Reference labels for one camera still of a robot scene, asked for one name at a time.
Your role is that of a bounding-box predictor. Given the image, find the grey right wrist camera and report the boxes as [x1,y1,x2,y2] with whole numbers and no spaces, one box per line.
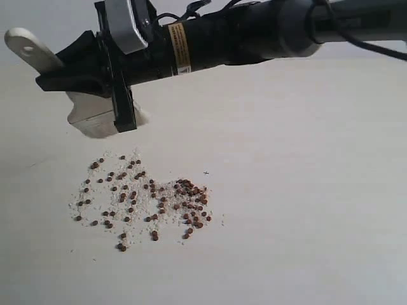
[105,0,148,55]

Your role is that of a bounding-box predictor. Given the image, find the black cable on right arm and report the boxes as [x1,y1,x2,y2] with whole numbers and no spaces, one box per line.
[177,0,407,62]

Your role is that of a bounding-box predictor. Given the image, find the white paint brush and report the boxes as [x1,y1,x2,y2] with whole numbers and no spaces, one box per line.
[4,27,149,139]

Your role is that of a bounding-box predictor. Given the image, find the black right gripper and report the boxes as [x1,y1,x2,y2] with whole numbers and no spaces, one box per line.
[34,0,265,133]

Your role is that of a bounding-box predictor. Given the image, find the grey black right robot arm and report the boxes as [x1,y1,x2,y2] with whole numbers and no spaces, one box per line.
[36,1,406,132]

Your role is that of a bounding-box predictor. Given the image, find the brown beans and crumbs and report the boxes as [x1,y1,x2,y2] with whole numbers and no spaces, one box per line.
[67,151,214,252]

